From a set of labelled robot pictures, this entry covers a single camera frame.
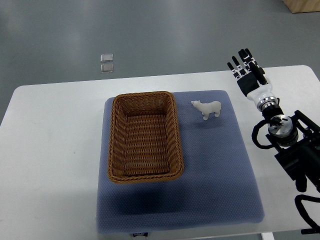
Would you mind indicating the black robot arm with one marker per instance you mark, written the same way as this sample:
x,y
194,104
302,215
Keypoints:
x,y
296,139

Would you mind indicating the blue quilted mat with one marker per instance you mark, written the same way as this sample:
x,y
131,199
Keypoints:
x,y
217,187

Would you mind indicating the upper metal floor plate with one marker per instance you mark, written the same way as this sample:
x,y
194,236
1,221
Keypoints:
x,y
106,57

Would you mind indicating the black table control panel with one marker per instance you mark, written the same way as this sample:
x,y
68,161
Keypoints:
x,y
309,231

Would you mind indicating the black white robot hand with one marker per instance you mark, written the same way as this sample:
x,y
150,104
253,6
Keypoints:
x,y
252,80

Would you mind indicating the brown wicker basket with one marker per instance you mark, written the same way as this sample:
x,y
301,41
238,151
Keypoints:
x,y
144,139

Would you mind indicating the white polar bear figurine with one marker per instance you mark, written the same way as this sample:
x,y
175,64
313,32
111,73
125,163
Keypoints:
x,y
206,109

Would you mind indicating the wooden box corner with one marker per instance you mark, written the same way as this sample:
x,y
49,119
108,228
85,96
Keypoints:
x,y
302,6

